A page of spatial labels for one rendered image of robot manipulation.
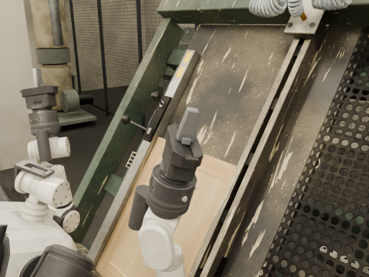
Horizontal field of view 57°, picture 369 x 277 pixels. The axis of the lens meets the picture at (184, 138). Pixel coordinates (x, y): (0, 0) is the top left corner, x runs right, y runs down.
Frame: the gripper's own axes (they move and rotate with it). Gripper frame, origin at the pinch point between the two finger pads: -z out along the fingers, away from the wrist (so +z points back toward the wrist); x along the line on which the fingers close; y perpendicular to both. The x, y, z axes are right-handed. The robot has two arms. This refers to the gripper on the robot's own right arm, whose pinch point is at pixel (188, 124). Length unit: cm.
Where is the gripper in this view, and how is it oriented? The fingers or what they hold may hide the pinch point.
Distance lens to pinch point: 60.0
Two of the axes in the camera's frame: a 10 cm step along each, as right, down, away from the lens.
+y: 9.6, 1.4, 2.5
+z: -2.4, 8.6, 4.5
